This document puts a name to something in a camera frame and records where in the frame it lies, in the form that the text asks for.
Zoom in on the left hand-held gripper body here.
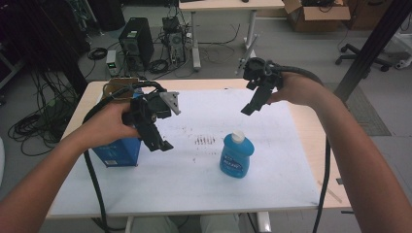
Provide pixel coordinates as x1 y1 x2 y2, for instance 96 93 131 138
121 90 182 130

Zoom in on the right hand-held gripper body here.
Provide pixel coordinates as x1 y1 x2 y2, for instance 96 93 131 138
242 56 284 90

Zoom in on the person's right hand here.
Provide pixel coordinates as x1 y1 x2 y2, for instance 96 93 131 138
266 71 328 109

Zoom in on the person's left hand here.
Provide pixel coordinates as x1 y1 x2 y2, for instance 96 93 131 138
78 101 143 150

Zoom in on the blue open cardboard box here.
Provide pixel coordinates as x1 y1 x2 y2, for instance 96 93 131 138
91 77 144 168

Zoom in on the white table mat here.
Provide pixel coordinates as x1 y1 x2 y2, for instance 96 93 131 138
50 88 322 217

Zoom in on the small white power supply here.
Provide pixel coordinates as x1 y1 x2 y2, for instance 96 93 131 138
105 50 120 78

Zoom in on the blue bottle with white cap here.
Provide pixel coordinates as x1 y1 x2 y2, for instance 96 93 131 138
219 130 256 180

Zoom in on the black computer tower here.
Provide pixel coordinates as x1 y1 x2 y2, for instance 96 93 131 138
118 17 155 71

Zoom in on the open grey computer case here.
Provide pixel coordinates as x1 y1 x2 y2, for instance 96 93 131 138
161 16 188 66

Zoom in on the white background desk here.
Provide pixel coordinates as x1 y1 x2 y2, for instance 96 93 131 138
178 0 286 78

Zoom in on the open brown cardboard box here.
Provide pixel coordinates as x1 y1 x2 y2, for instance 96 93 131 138
282 0 352 33

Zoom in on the black office chair base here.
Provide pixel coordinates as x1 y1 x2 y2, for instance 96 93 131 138
334 43 394 73

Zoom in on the grey floor mat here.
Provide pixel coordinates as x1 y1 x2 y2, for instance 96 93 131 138
325 82 393 137

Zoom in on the large brown box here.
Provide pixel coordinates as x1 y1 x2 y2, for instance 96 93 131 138
342 0 395 32

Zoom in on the coiled black cable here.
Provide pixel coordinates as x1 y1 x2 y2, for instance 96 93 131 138
149 58 170 75
86 47 109 61

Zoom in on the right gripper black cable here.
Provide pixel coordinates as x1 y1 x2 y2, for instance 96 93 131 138
275 64 332 233

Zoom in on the bundle of black floor cables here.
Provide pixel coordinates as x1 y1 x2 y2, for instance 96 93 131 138
7 70 83 157

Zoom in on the black metal post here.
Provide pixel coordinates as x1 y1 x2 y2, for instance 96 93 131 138
333 0 412 103

